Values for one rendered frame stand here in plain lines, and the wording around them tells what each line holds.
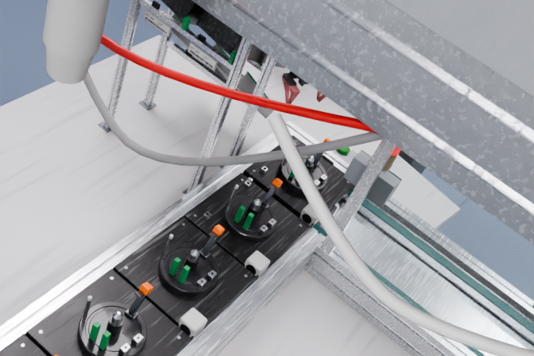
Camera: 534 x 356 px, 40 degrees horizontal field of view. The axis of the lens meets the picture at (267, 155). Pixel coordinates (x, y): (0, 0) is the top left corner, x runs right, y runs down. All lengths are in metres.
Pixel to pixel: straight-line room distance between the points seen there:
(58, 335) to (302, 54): 1.13
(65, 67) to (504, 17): 0.31
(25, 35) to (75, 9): 3.34
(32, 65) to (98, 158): 1.68
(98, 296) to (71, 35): 1.14
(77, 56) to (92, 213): 1.39
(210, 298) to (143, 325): 0.19
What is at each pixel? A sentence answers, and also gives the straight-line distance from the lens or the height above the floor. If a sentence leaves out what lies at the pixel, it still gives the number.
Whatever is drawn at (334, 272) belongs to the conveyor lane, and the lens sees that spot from 1.94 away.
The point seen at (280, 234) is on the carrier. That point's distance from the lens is 1.88.
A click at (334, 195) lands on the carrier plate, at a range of 2.06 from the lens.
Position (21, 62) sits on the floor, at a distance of 3.70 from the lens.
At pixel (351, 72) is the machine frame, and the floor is 2.03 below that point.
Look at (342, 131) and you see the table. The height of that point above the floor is 0.86.
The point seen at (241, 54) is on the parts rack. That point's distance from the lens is 1.72.
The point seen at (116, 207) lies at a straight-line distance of 1.96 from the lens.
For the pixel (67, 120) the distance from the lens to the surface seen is 2.16.
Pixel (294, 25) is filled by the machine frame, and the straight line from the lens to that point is 0.54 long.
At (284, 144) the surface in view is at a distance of 0.51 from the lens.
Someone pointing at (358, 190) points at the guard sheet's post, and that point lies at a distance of 1.76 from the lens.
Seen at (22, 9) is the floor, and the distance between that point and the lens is 4.05.
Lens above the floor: 2.31
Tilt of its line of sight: 40 degrees down
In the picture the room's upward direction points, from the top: 24 degrees clockwise
